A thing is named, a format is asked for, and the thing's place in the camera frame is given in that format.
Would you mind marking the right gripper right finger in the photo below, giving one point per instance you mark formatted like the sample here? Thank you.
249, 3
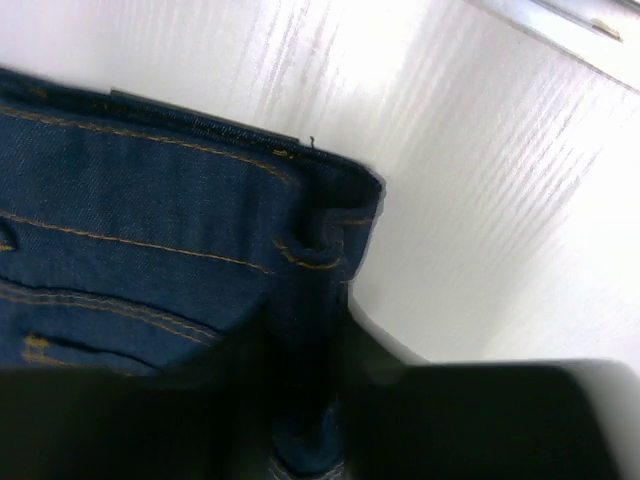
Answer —
405, 418

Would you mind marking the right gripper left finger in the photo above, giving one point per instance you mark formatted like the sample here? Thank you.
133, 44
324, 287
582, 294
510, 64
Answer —
206, 418

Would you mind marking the dark blue denim trousers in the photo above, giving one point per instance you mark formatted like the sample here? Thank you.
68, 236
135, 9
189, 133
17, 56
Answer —
135, 236

